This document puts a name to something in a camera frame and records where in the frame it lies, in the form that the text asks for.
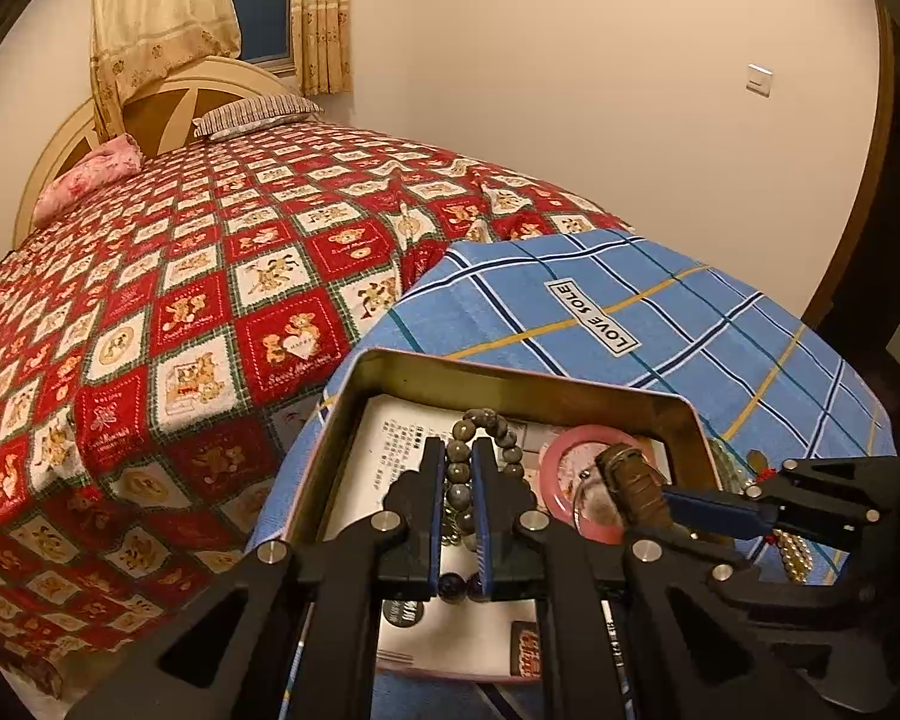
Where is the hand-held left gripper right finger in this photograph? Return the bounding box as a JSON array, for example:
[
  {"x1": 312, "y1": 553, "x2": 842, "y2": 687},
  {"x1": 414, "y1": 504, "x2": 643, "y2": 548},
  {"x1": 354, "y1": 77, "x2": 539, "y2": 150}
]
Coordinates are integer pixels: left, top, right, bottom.
[{"x1": 471, "y1": 439, "x2": 856, "y2": 720}]

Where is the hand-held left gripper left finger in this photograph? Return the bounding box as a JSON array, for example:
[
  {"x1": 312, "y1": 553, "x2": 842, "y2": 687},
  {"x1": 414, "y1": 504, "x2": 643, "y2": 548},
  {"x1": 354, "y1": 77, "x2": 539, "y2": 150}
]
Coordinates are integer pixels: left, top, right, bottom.
[{"x1": 67, "y1": 439, "x2": 451, "y2": 720}]

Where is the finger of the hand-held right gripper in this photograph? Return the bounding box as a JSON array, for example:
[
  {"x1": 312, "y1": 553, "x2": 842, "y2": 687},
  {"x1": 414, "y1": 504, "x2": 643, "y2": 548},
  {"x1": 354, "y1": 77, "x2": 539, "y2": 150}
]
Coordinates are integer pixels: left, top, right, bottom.
[
  {"x1": 709, "y1": 555, "x2": 900, "y2": 620},
  {"x1": 664, "y1": 457, "x2": 900, "y2": 548}
]

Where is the grey stone bead bracelet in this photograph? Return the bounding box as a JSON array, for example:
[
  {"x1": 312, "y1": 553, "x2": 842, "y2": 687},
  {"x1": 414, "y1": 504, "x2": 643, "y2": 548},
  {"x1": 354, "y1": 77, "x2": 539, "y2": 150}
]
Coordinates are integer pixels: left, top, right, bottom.
[{"x1": 442, "y1": 409, "x2": 527, "y2": 541}]

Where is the dark blue bead bracelet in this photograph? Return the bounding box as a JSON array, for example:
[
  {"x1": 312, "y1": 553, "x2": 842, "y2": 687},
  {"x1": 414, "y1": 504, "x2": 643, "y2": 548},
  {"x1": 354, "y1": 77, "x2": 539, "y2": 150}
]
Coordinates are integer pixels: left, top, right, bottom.
[{"x1": 439, "y1": 574, "x2": 488, "y2": 605}]

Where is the pink plastic bangle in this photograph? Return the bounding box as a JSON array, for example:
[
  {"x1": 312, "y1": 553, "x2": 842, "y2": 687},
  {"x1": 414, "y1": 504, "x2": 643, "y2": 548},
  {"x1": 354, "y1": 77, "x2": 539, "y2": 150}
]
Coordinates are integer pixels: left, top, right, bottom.
[{"x1": 538, "y1": 425, "x2": 672, "y2": 545}]

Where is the metal tin box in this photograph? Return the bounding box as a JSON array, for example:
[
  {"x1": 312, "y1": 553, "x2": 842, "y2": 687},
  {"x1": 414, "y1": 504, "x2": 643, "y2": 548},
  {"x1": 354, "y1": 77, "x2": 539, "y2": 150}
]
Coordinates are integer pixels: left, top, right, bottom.
[{"x1": 285, "y1": 349, "x2": 717, "y2": 683}]

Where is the green jade bangle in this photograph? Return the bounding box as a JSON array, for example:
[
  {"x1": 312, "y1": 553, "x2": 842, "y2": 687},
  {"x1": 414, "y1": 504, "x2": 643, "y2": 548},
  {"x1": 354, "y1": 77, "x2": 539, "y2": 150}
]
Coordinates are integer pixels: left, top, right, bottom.
[{"x1": 711, "y1": 446, "x2": 747, "y2": 500}]

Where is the printed booklet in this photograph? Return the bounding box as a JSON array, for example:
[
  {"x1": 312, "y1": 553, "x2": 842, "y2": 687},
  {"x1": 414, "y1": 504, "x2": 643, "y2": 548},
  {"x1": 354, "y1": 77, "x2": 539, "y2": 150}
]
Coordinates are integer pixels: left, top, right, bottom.
[{"x1": 322, "y1": 396, "x2": 668, "y2": 680}]

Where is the blue plaid cloth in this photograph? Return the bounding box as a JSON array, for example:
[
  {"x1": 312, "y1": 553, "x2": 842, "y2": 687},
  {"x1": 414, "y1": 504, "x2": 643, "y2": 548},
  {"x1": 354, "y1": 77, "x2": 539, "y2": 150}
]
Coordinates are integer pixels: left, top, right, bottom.
[{"x1": 244, "y1": 229, "x2": 897, "y2": 720}]

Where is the red bear print bedspread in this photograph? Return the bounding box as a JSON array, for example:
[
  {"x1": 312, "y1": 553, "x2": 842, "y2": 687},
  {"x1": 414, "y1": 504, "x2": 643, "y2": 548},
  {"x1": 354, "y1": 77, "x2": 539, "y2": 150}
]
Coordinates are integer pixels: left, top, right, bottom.
[{"x1": 0, "y1": 120, "x2": 635, "y2": 698}]

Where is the striped pillow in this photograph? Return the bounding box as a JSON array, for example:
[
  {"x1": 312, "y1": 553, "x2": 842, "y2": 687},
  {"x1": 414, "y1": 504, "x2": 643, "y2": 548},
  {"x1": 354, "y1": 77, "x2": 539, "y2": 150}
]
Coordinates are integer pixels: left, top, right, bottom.
[{"x1": 193, "y1": 94, "x2": 323, "y2": 141}]

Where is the pink floral pillow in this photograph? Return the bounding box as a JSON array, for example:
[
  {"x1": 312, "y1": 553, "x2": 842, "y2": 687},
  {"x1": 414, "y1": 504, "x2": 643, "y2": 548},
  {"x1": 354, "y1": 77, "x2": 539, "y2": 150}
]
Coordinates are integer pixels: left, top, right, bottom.
[{"x1": 34, "y1": 133, "x2": 145, "y2": 224}]

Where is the cream wooden headboard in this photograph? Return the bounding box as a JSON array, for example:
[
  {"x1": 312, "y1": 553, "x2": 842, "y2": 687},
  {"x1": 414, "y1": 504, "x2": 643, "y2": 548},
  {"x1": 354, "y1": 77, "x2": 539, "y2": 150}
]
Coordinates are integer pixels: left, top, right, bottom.
[{"x1": 13, "y1": 56, "x2": 301, "y2": 248}]

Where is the narrow yellow floral curtain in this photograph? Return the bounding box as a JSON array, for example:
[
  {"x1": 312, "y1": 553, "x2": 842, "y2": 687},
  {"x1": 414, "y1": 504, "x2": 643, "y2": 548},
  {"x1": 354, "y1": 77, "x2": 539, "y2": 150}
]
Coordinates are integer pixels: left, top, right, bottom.
[{"x1": 291, "y1": 0, "x2": 352, "y2": 97}]

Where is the window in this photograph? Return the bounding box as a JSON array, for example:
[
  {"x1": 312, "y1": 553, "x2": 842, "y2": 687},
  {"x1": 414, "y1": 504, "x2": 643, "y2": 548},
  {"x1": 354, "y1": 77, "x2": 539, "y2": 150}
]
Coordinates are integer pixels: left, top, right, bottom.
[{"x1": 223, "y1": 0, "x2": 297, "y2": 76}]

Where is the wide yellow floral curtain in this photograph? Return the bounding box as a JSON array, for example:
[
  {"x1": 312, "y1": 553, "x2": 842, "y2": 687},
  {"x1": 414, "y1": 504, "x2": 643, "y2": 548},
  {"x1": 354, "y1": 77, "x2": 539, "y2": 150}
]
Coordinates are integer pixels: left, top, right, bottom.
[{"x1": 90, "y1": 0, "x2": 242, "y2": 132}]

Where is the gold metal bead bracelet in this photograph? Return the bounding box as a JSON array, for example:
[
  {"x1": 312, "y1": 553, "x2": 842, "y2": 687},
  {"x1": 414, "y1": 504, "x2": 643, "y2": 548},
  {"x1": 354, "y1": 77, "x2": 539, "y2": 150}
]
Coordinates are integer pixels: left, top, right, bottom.
[{"x1": 774, "y1": 532, "x2": 812, "y2": 580}]

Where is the brown wooden door frame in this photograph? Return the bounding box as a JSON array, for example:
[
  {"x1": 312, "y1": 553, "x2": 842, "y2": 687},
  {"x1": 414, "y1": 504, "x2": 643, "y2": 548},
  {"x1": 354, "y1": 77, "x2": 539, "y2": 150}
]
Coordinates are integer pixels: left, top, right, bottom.
[{"x1": 802, "y1": 0, "x2": 897, "y2": 331}]

